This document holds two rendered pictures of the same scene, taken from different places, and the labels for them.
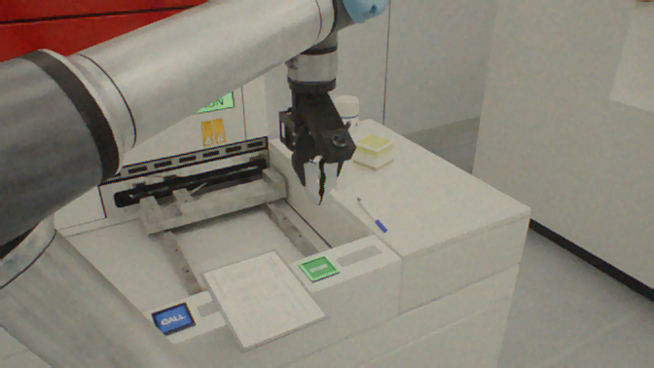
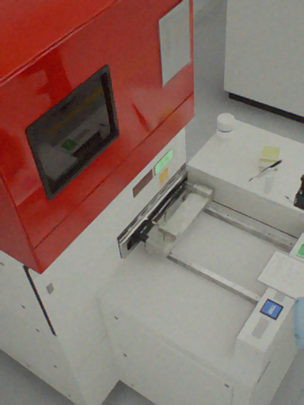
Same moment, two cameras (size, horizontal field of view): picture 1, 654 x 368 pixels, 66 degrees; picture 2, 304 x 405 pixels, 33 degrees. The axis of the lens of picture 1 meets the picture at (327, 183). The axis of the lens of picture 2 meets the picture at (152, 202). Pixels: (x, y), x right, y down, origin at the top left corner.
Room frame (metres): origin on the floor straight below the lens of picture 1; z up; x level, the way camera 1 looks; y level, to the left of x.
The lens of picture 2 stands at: (-0.04, 0.84, 2.39)
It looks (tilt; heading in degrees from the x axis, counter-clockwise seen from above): 48 degrees down; 339
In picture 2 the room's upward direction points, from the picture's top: 6 degrees counter-clockwise
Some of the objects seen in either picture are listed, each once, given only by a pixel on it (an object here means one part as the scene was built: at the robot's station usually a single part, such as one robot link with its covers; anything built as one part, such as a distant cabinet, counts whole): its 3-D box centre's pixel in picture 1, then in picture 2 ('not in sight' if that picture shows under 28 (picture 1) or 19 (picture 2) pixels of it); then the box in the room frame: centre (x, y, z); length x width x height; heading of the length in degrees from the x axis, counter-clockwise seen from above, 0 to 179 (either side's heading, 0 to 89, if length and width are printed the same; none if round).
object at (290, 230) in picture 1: (292, 232); (237, 222); (1.03, 0.09, 0.84); 0.50 x 0.02 x 0.03; 30
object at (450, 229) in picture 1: (381, 195); (275, 178); (1.11, -0.14, 0.89); 0.62 x 0.35 x 0.14; 30
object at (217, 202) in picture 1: (215, 203); (180, 221); (1.12, 0.29, 0.87); 0.36 x 0.08 x 0.03; 120
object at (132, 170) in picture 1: (187, 159); (153, 201); (1.19, 0.37, 0.96); 0.44 x 0.01 x 0.02; 120
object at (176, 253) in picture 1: (182, 266); (201, 271); (0.90, 0.32, 0.84); 0.50 x 0.02 x 0.03; 30
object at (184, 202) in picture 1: (184, 201); (169, 230); (1.08, 0.36, 0.89); 0.08 x 0.03 x 0.03; 30
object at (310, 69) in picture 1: (309, 64); not in sight; (0.73, 0.03, 1.33); 0.08 x 0.08 x 0.05
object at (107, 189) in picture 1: (191, 181); (155, 212); (1.18, 0.36, 0.89); 0.44 x 0.02 x 0.10; 120
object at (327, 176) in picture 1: (320, 174); not in sight; (0.74, 0.01, 1.14); 0.06 x 0.03 x 0.09; 30
